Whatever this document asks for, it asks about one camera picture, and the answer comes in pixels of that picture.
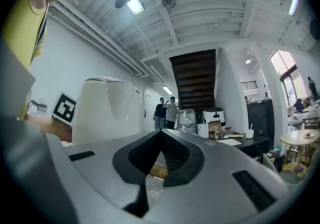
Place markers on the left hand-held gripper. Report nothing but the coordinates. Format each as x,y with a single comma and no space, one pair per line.
63,107

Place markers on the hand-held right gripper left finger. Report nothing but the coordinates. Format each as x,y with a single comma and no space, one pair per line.
120,163

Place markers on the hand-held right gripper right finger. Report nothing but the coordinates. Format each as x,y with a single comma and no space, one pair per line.
212,188

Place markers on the cream white electric kettle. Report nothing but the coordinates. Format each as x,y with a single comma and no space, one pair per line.
95,112

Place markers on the white paper sheet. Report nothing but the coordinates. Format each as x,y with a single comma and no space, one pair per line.
231,142

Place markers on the clear glass mug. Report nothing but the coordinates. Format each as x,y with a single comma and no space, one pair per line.
217,132

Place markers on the brown paper packet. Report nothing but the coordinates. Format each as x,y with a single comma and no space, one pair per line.
238,136

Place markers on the glass jar red lid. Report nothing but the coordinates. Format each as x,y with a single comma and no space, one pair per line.
229,132

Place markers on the white box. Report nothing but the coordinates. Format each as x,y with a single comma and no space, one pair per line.
203,130

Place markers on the brown cardboard box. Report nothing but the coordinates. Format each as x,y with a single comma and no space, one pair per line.
212,127

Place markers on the white cup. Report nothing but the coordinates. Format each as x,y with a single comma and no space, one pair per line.
250,134

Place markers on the white door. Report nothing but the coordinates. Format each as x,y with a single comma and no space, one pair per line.
148,102

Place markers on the plastic-wrapped robot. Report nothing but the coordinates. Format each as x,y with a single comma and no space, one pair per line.
187,120

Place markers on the white and black robot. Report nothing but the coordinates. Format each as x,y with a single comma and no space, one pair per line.
215,115

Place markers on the green chair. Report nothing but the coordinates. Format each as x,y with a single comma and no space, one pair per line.
287,175

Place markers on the black cabinet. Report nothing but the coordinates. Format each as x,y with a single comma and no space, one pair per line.
260,120

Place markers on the yellow shirt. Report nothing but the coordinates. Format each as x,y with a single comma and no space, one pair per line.
20,30

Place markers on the round wooden table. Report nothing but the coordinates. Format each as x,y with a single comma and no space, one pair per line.
297,139

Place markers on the dark wooden staircase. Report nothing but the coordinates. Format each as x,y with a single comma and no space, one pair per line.
195,80

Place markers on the window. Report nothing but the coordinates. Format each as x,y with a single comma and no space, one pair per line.
282,62

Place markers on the round ceiling detector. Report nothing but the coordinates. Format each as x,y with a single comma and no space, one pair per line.
169,2

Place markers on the wall shelf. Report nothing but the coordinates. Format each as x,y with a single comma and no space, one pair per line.
37,104

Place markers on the wall tube lamp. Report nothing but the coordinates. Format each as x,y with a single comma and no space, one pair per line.
167,90

